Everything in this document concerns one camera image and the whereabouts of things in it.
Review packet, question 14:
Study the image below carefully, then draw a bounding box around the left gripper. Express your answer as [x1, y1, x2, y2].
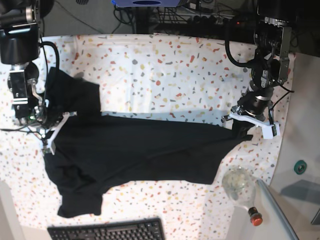
[221, 106, 280, 140]

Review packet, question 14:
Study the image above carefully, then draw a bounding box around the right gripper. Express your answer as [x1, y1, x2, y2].
[13, 99, 78, 155]

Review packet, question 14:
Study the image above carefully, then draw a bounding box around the black t-shirt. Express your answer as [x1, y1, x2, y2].
[44, 68, 252, 218]

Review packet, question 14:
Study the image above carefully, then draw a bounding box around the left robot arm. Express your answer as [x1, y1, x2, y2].
[221, 0, 297, 140]

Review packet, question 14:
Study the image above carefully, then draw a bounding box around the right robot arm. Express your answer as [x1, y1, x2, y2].
[0, 0, 76, 155]

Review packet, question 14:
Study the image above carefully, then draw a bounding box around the green tape roll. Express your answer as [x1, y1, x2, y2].
[293, 160, 307, 175]

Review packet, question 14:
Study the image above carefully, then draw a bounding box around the clear glass bottle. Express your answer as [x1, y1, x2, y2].
[222, 165, 263, 227]

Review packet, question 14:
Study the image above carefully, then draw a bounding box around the terrazzo pattern tablecloth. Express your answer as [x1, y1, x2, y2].
[0, 34, 282, 238]

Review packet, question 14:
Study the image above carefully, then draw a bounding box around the grey metal rod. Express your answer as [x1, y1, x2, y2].
[256, 179, 299, 240]

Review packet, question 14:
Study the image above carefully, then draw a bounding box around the black power strip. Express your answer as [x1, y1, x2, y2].
[187, 14, 234, 27]

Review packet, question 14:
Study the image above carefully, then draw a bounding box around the blue box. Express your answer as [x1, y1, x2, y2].
[111, 0, 188, 8]

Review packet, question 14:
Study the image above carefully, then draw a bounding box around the black keyboard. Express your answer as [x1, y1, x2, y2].
[47, 218, 166, 240]

